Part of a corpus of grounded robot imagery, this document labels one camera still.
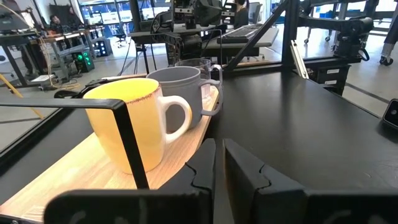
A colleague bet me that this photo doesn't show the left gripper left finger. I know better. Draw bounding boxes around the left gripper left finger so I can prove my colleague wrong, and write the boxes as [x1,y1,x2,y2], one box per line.
[185,138,217,192]

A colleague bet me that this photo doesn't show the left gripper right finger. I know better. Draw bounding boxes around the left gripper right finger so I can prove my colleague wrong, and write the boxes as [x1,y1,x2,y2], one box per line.
[223,138,308,224]

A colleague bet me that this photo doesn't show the clear plastic handled cup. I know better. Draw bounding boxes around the clear plastic handled cup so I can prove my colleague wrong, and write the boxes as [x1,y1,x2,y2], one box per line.
[174,57,224,105]

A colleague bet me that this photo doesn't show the yellow white ceramic mug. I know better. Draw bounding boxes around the yellow white ceramic mug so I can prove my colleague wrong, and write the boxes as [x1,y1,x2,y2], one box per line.
[83,77,193,175]

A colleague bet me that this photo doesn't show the grey plastic mug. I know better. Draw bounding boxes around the grey plastic mug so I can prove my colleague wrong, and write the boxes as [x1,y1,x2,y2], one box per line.
[146,65,224,130]

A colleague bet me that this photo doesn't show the person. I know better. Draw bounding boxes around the person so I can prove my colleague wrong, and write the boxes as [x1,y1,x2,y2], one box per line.
[233,0,250,29]
[49,14,65,34]

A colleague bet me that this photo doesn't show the black keyboard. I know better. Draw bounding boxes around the black keyboard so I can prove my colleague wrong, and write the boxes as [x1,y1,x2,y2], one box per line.
[216,24,266,45]

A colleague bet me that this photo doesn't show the grey desk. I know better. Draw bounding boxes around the grey desk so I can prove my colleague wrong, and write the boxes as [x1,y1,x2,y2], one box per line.
[201,24,280,58]

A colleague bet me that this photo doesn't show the black office chair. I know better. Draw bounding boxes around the black office chair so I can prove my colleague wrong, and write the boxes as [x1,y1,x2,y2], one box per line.
[114,21,129,48]

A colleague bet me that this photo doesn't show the green lit computer tower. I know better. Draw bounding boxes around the green lit computer tower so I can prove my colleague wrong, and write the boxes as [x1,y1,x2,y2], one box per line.
[71,49,96,73]

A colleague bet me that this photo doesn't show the black box white labels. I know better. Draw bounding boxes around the black box white labels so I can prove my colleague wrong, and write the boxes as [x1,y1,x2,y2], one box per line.
[306,63,351,96]

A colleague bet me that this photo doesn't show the wooden top workbench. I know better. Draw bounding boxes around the wooden top workbench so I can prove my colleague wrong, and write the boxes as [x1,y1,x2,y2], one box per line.
[0,24,105,90]

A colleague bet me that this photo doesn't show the grey wheeled stand leg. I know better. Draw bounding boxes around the grey wheeled stand leg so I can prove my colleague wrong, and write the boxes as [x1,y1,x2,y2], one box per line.
[378,0,398,67]

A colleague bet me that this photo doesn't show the white frame plate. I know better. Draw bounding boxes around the white frame plate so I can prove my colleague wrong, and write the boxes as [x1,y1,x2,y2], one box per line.
[289,39,310,80]

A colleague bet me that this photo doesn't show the coiled black cable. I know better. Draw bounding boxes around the coiled black cable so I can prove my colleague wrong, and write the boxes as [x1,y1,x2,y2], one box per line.
[53,88,82,99]

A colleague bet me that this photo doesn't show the small black table camera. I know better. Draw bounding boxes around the small black table camera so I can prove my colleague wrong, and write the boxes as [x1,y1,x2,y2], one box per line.
[382,98,398,129]

